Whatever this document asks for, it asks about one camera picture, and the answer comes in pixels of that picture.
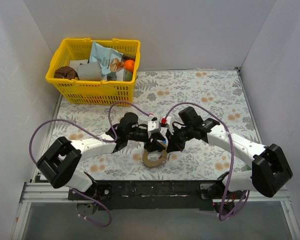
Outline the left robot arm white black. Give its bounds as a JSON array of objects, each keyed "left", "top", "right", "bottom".
[{"left": 36, "top": 112, "right": 165, "bottom": 200}]

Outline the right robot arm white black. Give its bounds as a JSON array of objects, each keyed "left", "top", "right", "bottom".
[{"left": 161, "top": 103, "right": 293, "bottom": 199}]

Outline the floral table mat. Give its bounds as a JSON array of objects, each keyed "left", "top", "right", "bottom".
[{"left": 50, "top": 70, "right": 259, "bottom": 181}]

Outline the green item in basket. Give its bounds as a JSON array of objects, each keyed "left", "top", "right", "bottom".
[{"left": 123, "top": 69, "right": 133, "bottom": 82}]

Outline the yellow plastic basket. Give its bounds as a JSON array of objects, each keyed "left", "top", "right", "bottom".
[{"left": 45, "top": 38, "right": 141, "bottom": 106}]

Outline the orange fruit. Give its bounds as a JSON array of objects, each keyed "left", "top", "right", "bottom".
[{"left": 123, "top": 59, "right": 135, "bottom": 73}]

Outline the green blue carton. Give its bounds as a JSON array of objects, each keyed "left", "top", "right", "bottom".
[{"left": 241, "top": 165, "right": 252, "bottom": 172}]

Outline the light blue snack bag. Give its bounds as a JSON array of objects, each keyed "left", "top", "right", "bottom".
[{"left": 89, "top": 41, "right": 124, "bottom": 75}]

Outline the grey paper cup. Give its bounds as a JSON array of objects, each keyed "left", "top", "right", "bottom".
[{"left": 77, "top": 62, "right": 102, "bottom": 81}]

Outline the white paper in basket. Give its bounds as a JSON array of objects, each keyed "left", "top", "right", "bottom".
[{"left": 68, "top": 59, "right": 89, "bottom": 70}]

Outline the brown round pastry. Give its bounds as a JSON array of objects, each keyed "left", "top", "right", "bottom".
[{"left": 53, "top": 66, "right": 78, "bottom": 80}]

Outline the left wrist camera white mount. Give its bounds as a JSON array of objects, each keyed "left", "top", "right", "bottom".
[{"left": 147, "top": 119, "right": 161, "bottom": 134}]

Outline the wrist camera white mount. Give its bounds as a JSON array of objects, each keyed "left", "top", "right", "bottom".
[
  {"left": 147, "top": 119, "right": 161, "bottom": 134},
  {"left": 160, "top": 116, "right": 174, "bottom": 133}
]

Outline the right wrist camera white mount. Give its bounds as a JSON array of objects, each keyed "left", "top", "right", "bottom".
[{"left": 160, "top": 116, "right": 174, "bottom": 133}]

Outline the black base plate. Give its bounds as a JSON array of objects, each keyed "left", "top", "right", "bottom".
[{"left": 84, "top": 180, "right": 223, "bottom": 211}]

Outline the aluminium frame rail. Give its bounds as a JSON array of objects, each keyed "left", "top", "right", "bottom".
[{"left": 19, "top": 182, "right": 300, "bottom": 240}]

